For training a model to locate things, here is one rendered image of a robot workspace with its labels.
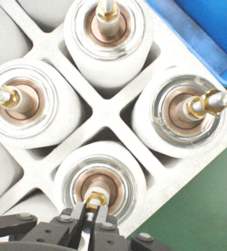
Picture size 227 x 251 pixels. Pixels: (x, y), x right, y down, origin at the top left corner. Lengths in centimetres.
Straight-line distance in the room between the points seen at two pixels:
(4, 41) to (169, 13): 35
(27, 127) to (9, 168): 10
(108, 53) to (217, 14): 29
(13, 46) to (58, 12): 7
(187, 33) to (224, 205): 35
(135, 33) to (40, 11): 14
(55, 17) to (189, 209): 41
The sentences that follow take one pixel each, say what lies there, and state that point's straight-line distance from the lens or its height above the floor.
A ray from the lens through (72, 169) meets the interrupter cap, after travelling 26.
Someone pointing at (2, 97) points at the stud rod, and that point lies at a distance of 23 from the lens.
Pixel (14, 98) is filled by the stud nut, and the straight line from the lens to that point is 24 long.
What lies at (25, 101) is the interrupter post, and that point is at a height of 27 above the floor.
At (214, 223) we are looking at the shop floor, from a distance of 57.
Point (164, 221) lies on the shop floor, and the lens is 55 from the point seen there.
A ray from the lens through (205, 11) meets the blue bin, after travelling 54.
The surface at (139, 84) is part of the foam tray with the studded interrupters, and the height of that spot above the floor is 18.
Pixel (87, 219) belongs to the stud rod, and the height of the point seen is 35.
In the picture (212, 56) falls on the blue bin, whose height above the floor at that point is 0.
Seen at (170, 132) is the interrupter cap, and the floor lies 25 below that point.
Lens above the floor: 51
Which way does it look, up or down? 88 degrees down
